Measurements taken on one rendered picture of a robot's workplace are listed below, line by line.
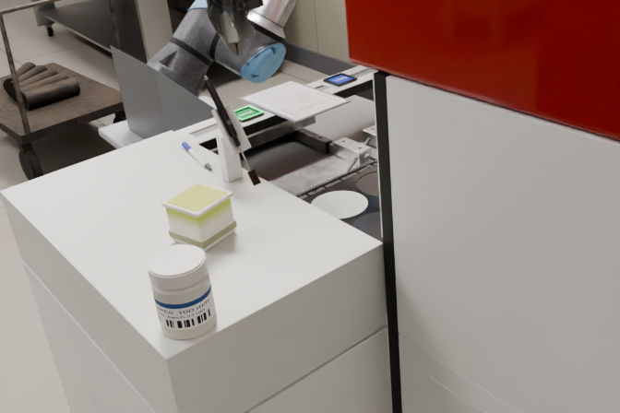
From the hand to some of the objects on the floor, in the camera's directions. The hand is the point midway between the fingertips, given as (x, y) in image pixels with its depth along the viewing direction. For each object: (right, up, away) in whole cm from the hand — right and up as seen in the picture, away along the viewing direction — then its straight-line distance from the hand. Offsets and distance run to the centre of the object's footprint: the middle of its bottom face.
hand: (233, 47), depth 148 cm
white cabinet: (+25, -107, +30) cm, 114 cm away
